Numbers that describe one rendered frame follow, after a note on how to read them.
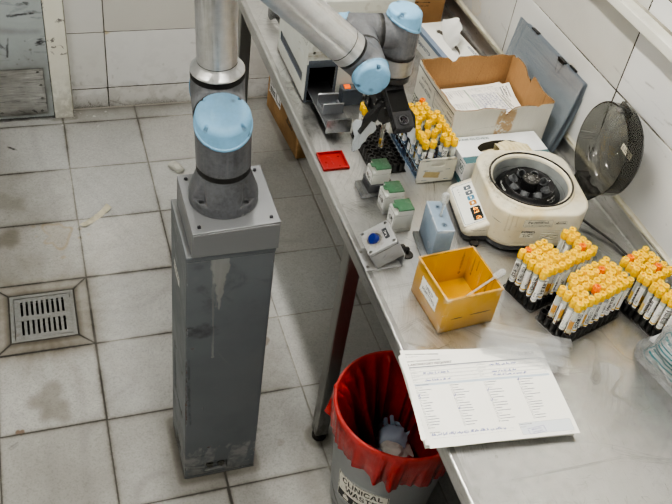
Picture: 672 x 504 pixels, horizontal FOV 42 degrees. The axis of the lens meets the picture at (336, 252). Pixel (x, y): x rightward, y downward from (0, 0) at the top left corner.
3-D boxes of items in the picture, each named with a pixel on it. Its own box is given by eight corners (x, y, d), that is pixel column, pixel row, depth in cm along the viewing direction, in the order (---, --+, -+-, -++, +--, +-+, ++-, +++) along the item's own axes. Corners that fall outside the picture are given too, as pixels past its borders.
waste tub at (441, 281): (409, 289, 186) (417, 256, 179) (463, 277, 191) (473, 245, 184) (437, 335, 177) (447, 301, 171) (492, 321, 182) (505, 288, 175)
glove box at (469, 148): (443, 160, 222) (451, 129, 215) (526, 152, 229) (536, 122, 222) (463, 190, 213) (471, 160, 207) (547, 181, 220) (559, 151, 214)
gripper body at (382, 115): (392, 103, 202) (401, 58, 193) (406, 124, 196) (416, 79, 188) (362, 106, 199) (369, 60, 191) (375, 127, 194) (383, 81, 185)
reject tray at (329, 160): (315, 154, 217) (316, 152, 216) (341, 152, 219) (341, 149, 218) (323, 171, 212) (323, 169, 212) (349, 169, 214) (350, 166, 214)
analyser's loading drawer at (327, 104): (303, 89, 234) (305, 72, 230) (327, 87, 236) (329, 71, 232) (325, 133, 220) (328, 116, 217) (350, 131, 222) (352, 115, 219)
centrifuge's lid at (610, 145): (602, 78, 196) (633, 82, 199) (557, 164, 213) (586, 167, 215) (639, 134, 181) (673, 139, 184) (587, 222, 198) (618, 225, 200)
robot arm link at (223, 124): (196, 181, 177) (194, 128, 167) (192, 139, 186) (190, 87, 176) (255, 178, 179) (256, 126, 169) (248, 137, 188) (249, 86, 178)
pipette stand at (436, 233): (411, 234, 199) (420, 201, 192) (440, 233, 201) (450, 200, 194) (421, 264, 192) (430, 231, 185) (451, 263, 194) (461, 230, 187)
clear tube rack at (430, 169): (387, 134, 227) (392, 111, 222) (422, 131, 230) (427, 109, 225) (415, 183, 213) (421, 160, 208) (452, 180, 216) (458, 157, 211)
